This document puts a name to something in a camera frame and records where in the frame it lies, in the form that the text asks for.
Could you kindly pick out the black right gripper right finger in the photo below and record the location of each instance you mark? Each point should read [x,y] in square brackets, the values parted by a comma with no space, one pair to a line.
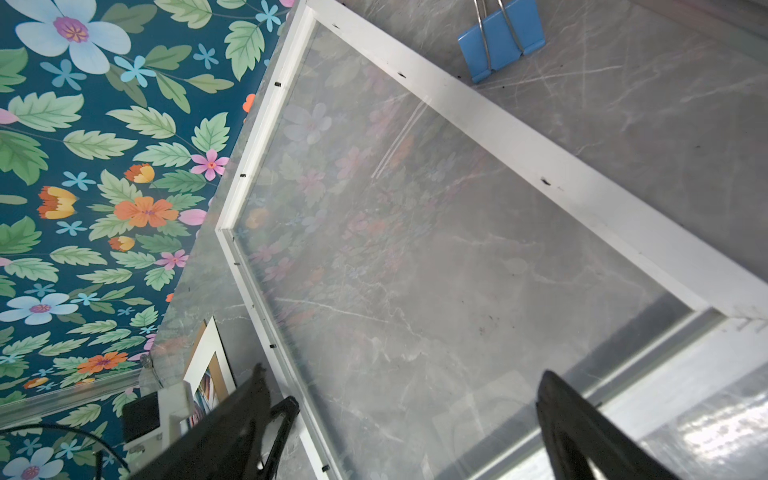
[578,437]

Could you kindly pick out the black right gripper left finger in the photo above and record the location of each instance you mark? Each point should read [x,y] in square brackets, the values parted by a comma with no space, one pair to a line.
[220,446]

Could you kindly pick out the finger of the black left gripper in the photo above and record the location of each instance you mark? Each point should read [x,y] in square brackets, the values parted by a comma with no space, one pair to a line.
[282,418]

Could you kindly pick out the clear acrylic sheet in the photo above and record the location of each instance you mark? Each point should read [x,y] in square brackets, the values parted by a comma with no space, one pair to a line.
[420,285]

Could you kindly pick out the red printed photo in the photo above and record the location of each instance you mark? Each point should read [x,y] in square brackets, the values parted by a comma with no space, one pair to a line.
[204,398]

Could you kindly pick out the brown backing board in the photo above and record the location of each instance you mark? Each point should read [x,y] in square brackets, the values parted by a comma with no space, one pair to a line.
[208,355]

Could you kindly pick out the blue binder clip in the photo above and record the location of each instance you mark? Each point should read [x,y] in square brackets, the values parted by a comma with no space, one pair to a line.
[500,38]

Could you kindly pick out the white picture frame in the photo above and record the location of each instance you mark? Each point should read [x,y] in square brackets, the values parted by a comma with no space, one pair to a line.
[723,338]

